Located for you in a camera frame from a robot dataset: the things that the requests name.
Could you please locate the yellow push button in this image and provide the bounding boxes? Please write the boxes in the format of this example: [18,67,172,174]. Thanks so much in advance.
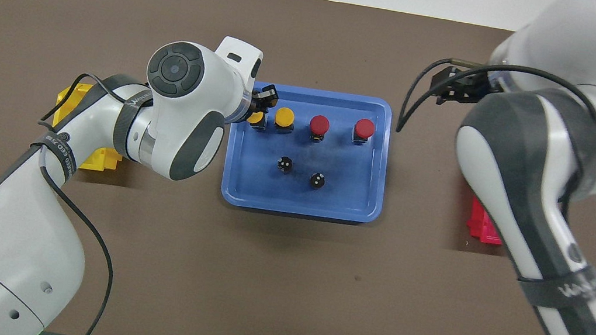
[245,109,268,133]
[272,106,297,136]

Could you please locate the red plastic bin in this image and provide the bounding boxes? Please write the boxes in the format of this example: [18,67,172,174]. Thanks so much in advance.
[463,194,510,247]

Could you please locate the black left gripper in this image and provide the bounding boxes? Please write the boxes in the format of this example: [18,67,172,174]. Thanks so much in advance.
[246,82,282,126]

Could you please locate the yellow plastic bin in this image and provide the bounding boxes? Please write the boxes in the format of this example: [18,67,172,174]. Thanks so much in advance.
[46,79,133,176]

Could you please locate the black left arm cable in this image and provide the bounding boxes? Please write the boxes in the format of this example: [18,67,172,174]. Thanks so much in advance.
[6,67,144,335]

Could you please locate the brown paper mat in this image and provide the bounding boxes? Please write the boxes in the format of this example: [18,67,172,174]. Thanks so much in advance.
[0,0,596,335]

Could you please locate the red push button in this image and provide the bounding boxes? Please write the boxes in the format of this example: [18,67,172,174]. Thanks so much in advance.
[307,114,332,144]
[351,117,377,147]

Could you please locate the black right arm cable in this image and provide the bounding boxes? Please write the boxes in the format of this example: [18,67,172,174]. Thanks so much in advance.
[387,49,596,225]

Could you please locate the blue plastic tray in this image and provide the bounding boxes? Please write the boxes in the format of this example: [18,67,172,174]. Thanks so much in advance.
[218,76,400,228]

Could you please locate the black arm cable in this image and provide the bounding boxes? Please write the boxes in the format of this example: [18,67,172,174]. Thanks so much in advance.
[387,49,596,225]
[6,67,144,335]

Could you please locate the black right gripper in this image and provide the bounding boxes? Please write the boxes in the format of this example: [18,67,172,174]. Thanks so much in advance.
[428,58,495,112]

